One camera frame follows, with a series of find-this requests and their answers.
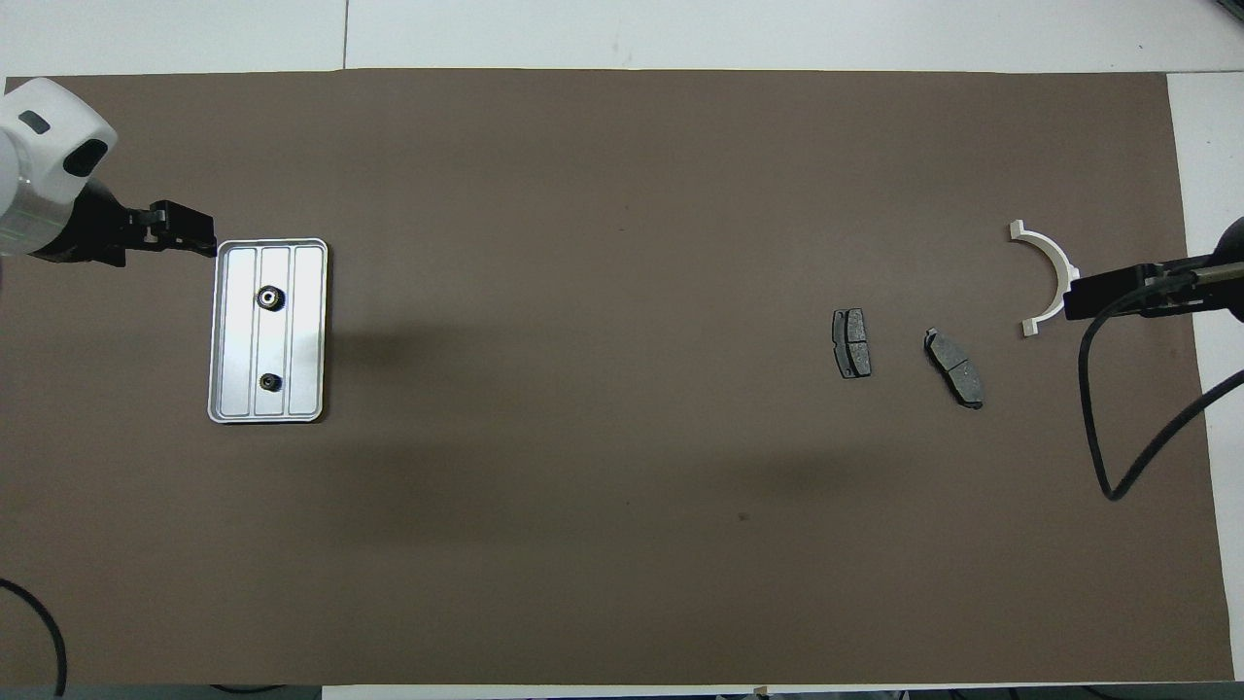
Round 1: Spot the white semicircular bracket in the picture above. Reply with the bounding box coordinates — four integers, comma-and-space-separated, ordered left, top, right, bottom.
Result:
1009, 220, 1082, 339

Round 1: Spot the short dark brake pad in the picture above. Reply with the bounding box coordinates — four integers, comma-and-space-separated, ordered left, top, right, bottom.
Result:
832, 308, 873, 381

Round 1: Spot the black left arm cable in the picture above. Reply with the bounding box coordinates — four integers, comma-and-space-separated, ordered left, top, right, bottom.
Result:
0, 578, 67, 700

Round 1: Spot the brown table mat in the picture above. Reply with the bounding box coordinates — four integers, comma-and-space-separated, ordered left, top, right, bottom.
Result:
0, 68, 1235, 687

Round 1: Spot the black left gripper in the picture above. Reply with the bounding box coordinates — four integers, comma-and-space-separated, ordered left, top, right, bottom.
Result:
34, 185, 218, 269

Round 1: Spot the silver metal tray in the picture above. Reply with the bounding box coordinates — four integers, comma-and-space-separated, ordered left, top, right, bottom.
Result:
207, 238, 329, 425

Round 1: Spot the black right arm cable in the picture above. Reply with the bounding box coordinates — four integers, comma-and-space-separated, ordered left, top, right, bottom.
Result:
1079, 282, 1244, 503

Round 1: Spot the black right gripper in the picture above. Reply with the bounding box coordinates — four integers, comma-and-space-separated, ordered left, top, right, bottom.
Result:
1064, 216, 1244, 322

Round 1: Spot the long dark brake pad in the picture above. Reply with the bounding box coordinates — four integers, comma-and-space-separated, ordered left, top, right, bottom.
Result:
923, 328, 985, 410

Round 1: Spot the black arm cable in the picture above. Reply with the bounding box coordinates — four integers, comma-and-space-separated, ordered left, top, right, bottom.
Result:
0, 578, 67, 700
1079, 282, 1244, 503

